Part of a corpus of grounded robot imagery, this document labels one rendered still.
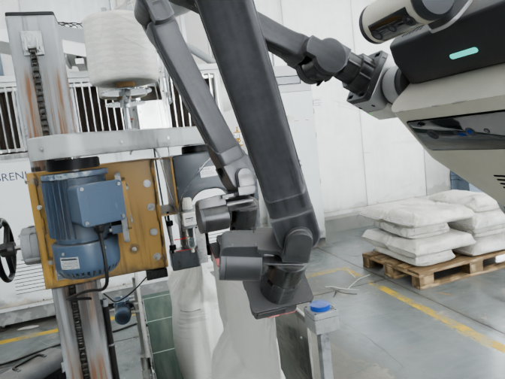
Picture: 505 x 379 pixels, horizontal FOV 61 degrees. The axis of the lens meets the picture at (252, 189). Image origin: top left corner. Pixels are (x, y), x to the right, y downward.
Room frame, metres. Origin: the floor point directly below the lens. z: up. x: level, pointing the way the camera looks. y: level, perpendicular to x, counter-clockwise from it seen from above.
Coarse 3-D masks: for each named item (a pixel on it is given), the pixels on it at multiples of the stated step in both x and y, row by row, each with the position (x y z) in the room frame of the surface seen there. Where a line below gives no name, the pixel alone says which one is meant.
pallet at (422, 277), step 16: (368, 256) 4.05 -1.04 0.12; (384, 256) 3.93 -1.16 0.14; (464, 256) 3.66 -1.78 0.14; (480, 256) 3.62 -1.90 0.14; (384, 272) 3.83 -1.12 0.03; (400, 272) 3.73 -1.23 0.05; (416, 272) 3.41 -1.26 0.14; (432, 272) 3.42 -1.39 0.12; (464, 272) 3.61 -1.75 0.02; (480, 272) 3.59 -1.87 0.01; (416, 288) 3.42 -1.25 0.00
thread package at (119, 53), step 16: (96, 16) 1.01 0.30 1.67; (112, 16) 1.00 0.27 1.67; (128, 16) 1.02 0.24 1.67; (96, 32) 1.01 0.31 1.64; (112, 32) 1.00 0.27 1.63; (128, 32) 1.01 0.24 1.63; (144, 32) 1.04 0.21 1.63; (96, 48) 1.01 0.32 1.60; (112, 48) 1.00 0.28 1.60; (128, 48) 1.01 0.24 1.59; (144, 48) 1.04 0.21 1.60; (96, 64) 1.01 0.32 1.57; (112, 64) 1.00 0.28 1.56; (128, 64) 1.01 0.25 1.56; (144, 64) 1.03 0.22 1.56; (96, 80) 1.02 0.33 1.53; (112, 80) 1.03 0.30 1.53; (128, 80) 1.06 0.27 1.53; (144, 80) 1.08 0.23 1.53
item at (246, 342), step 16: (224, 288) 1.01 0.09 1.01; (240, 288) 0.85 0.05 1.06; (224, 304) 1.14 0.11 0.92; (240, 304) 0.86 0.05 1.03; (224, 320) 1.15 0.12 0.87; (240, 320) 0.87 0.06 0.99; (256, 320) 0.80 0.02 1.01; (272, 320) 0.72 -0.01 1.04; (224, 336) 1.09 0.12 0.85; (240, 336) 0.88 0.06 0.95; (256, 336) 0.81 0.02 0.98; (272, 336) 0.73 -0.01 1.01; (224, 352) 1.02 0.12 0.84; (240, 352) 0.89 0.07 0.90; (256, 352) 0.82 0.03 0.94; (272, 352) 0.74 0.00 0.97; (224, 368) 0.96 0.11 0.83; (240, 368) 0.91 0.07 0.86; (256, 368) 0.82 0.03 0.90; (272, 368) 0.75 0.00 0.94
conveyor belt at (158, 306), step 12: (144, 300) 2.80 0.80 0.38; (156, 300) 2.77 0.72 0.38; (168, 300) 2.75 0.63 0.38; (156, 312) 2.56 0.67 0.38; (168, 312) 2.53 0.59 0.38; (156, 324) 2.37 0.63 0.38; (168, 324) 2.35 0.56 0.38; (156, 336) 2.21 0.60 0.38; (168, 336) 2.19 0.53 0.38; (156, 348) 2.07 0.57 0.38; (168, 348) 2.05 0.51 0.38; (156, 360) 1.94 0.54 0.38; (168, 360) 1.93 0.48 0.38; (156, 372) 1.83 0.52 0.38; (168, 372) 1.82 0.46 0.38; (180, 372) 1.81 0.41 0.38
